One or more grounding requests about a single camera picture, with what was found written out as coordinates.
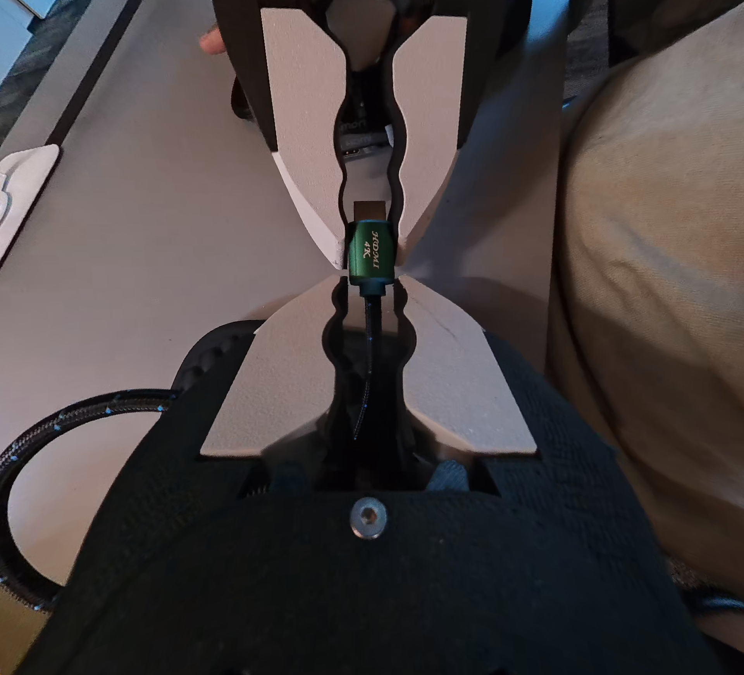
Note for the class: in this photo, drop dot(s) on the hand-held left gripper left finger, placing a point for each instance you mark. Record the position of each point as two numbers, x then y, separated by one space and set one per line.
273 390

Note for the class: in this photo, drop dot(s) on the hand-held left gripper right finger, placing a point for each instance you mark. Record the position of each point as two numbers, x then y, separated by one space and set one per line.
465 396

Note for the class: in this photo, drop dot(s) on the person's right hand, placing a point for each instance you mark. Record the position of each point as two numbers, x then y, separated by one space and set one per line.
212 41

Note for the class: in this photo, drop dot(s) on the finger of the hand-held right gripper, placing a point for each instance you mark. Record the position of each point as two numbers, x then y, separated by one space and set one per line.
433 105
302 105

